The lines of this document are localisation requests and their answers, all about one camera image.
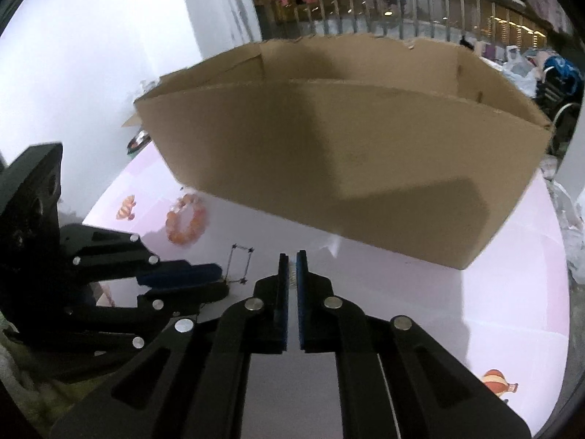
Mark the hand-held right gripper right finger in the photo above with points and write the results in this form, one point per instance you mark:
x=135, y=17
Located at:
x=300, y=311

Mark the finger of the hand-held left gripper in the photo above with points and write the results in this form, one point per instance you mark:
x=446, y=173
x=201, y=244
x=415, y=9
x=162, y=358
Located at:
x=105, y=329
x=183, y=274

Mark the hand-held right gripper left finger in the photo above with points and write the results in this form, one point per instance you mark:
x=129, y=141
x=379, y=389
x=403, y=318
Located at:
x=283, y=311

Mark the large cardboard box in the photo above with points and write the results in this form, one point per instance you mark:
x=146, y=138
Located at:
x=365, y=160

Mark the metal pot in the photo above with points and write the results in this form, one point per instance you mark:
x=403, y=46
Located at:
x=138, y=142

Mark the pink printed tablecloth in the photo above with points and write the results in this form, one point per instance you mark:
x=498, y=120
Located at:
x=434, y=320

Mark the white curtain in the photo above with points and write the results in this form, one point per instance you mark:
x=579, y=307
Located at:
x=242, y=4

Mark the metal balcony railing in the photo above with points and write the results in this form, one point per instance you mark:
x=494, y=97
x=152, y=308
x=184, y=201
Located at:
x=411, y=13

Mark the small white plastic bag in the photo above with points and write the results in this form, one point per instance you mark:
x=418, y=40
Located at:
x=518, y=71

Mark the wheelchair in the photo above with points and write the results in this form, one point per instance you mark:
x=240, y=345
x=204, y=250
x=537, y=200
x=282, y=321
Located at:
x=560, y=114

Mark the blue bag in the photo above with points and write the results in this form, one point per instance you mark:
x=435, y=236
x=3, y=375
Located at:
x=564, y=68

